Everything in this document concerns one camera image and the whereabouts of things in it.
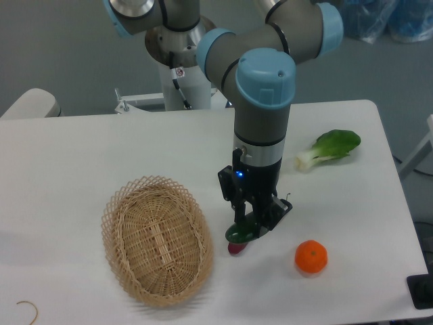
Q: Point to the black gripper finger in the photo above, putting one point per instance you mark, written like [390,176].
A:
[239,211]
[261,211]

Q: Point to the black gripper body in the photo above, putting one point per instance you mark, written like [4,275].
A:
[254,185]

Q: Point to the dark green cucumber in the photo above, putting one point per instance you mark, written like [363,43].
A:
[244,231]

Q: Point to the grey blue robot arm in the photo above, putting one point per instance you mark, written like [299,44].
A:
[255,71]

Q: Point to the woven wicker basket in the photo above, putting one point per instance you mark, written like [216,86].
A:
[157,241]

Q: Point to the purple sweet potato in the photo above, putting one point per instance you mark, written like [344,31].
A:
[235,249]

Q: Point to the orange tangerine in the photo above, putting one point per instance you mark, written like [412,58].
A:
[311,257]

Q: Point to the green bok choy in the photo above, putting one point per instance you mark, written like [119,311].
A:
[334,144]

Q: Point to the black box at table edge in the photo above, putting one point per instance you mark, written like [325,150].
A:
[420,288]

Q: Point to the blue plastic bags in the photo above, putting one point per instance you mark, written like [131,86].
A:
[406,21]

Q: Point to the white chair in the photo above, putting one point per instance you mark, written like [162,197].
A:
[34,103]

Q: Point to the white table clamp bracket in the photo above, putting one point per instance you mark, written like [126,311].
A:
[153,102]

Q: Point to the white metal frame right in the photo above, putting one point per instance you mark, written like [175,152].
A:
[419,153]

